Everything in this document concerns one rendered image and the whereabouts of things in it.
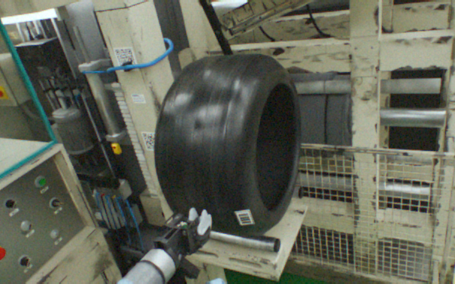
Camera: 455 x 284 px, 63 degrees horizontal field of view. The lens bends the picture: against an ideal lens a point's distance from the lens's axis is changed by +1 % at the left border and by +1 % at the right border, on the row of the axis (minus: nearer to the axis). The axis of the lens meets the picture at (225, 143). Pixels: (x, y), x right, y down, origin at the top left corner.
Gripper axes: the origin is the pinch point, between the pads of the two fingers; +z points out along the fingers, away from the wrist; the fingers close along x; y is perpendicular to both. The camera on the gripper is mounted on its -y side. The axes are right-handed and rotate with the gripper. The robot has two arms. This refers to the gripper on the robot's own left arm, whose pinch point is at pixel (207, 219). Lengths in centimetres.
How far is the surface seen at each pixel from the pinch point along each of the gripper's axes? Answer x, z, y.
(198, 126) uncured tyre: 0.6, 4.3, 25.7
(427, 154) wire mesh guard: -52, 63, -4
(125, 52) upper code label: 30, 16, 44
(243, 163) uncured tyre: -11.0, 4.2, 16.3
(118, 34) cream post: 31, 15, 49
